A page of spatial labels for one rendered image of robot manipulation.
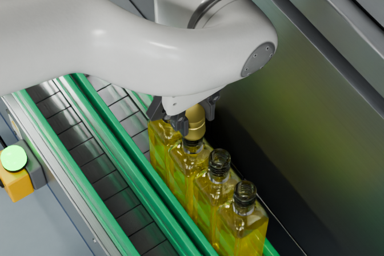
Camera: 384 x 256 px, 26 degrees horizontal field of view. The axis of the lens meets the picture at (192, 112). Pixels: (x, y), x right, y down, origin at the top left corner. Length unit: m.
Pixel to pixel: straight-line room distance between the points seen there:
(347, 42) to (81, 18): 0.32
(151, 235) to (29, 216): 0.43
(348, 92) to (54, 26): 0.38
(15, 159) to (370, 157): 0.67
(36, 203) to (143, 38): 1.00
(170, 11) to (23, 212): 0.93
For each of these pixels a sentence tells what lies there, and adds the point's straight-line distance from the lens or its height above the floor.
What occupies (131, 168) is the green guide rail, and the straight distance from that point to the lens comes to 1.30.
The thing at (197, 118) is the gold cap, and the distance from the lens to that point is 1.09.
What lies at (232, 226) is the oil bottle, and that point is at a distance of 1.13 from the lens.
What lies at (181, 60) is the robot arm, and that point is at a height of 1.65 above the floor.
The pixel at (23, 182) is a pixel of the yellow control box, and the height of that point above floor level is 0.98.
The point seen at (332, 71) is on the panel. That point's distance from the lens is 0.99.
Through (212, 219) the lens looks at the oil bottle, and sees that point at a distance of 1.19.
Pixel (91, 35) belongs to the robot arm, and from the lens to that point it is 0.77.
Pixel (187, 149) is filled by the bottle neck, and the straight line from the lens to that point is 1.15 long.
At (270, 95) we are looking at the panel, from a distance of 1.17.
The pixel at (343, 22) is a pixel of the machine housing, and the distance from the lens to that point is 0.93.
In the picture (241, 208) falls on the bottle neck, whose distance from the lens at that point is 1.10.
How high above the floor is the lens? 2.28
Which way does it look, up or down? 58 degrees down
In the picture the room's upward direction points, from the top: straight up
